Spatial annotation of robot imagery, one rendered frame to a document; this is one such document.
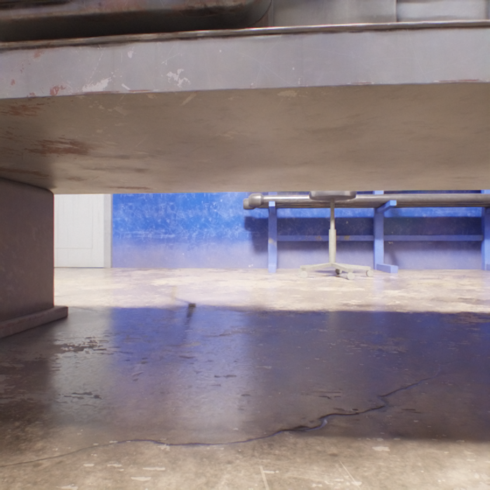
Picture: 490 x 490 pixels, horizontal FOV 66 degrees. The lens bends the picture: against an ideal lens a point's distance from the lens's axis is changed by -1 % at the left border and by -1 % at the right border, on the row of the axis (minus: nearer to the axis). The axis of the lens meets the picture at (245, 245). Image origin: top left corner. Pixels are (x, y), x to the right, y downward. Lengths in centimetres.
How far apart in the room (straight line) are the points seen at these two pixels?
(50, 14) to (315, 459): 59
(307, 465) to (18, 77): 54
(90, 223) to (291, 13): 373
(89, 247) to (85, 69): 377
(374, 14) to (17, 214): 95
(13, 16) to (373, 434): 67
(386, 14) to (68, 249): 396
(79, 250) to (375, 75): 399
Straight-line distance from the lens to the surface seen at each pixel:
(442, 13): 74
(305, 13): 70
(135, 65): 50
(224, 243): 386
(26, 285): 122
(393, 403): 63
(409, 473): 47
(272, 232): 370
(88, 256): 425
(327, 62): 47
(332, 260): 288
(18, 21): 61
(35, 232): 125
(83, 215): 428
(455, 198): 368
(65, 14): 57
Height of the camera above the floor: 23
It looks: level
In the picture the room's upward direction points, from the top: straight up
